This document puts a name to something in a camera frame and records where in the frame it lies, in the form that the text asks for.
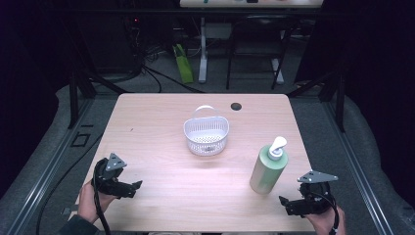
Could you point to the white background desk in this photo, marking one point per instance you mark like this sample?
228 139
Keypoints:
203 58

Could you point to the black metal stand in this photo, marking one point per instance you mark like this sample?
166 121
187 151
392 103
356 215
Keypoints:
74 98
339 98

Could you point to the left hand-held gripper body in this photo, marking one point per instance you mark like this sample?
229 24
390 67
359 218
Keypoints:
111 182

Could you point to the green pump bottle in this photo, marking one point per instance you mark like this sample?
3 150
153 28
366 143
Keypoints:
267 169

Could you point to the white plastic basket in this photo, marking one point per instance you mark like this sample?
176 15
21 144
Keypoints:
206 135

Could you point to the person's right hand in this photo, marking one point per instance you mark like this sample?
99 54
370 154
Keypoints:
326 223

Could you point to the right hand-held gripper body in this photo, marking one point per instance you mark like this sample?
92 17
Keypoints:
314 196

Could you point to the person's left hand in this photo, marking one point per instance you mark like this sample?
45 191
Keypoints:
87 204

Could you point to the dark computer tower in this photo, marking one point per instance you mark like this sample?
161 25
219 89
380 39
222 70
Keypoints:
107 42

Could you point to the black chair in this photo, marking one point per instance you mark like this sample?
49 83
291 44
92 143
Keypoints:
254 39

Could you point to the black table grommet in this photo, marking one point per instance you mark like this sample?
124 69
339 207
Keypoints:
236 106

